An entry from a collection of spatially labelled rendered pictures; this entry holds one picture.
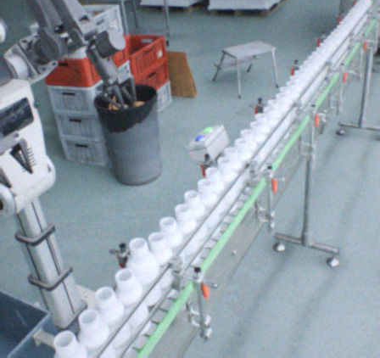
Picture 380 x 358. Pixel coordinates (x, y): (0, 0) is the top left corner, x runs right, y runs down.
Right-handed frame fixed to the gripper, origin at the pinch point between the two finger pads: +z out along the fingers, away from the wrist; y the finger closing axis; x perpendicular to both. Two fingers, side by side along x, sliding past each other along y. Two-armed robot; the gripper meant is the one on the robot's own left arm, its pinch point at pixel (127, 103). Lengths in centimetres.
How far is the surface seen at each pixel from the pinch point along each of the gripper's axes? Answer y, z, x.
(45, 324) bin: -55, 34, 13
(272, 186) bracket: 5, 42, -28
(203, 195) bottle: -18.2, 28.3, -21.8
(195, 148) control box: 10.3, 23.5, -5.9
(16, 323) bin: -52, 35, 34
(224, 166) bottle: -6.3, 26.9, -23.6
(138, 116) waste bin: 124, 21, 107
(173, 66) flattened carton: 272, 11, 163
